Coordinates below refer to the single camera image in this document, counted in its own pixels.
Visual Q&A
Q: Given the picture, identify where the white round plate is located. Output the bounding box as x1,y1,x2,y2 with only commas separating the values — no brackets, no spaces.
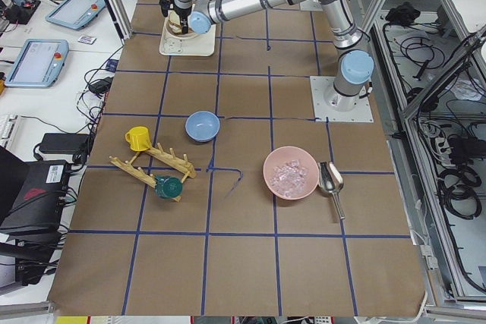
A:
162,18,198,40

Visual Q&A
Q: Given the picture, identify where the blue bowl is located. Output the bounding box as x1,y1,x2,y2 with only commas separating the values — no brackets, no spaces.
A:
185,111,220,143

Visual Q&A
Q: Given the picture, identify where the dark green mug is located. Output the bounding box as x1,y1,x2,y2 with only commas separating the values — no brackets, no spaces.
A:
154,175,183,202

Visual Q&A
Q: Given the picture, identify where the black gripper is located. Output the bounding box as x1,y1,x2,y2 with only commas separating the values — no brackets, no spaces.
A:
159,0,190,34

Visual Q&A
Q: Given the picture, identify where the upper teach pendant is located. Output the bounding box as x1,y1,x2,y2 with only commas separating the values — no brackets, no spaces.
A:
46,0,106,30

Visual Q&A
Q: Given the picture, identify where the yellow mug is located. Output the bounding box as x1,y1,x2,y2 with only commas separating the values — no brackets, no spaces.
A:
125,126,152,152

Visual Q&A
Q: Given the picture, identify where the black computer box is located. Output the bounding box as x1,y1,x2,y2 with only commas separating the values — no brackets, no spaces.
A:
1,147,71,286

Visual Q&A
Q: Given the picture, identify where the bread slice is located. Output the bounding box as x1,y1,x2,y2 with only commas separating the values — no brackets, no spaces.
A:
168,11,182,34

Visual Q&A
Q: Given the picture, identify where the metal scoop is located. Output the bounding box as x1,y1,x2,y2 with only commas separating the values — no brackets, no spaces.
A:
318,161,346,220

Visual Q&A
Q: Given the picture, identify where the wooden mug rack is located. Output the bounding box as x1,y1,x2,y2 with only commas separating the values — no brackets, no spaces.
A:
109,142,198,203

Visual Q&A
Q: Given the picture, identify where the pink bowl with ice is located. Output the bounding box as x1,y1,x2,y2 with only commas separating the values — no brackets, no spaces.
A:
263,146,320,200

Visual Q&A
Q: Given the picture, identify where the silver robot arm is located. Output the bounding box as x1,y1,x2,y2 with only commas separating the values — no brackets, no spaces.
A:
159,0,374,100

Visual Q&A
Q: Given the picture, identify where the large black power brick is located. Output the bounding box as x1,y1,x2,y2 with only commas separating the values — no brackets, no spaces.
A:
33,133,89,165

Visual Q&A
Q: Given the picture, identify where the teach pendant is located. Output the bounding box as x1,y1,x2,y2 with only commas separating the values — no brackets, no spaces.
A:
46,0,106,30
5,39,69,88

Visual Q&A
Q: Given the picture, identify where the cream bear tray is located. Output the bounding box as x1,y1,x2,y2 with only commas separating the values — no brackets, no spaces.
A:
159,19,216,57

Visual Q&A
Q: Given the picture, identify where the white keyboard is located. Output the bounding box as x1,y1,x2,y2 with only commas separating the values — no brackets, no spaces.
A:
0,114,21,149

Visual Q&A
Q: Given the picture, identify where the lower teach pendant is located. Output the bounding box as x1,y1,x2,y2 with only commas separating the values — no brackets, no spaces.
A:
5,39,69,88

